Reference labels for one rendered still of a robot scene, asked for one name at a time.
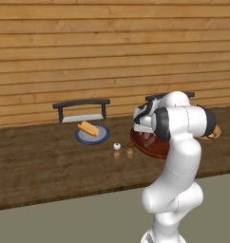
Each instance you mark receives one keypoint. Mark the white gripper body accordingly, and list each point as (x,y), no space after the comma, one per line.
(143,128)

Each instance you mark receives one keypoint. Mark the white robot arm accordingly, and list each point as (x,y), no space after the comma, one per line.
(178,164)

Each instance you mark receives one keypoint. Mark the brown sausage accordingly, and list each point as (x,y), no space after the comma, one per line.
(148,136)
(150,142)

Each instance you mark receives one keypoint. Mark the dark red bowl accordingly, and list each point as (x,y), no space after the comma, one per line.
(151,152)

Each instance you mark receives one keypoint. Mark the blue rimmed grey plate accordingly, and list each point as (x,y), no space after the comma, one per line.
(99,136)

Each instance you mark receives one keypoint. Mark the yellow bun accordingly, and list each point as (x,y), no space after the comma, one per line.
(88,128)

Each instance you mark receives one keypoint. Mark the orange brown plate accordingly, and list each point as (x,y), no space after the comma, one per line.
(217,132)

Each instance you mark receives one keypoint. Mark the wooden shaker with brown top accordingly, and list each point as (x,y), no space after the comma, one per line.
(130,150)

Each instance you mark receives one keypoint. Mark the wooden shaker with white top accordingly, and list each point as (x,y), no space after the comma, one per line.
(117,146)

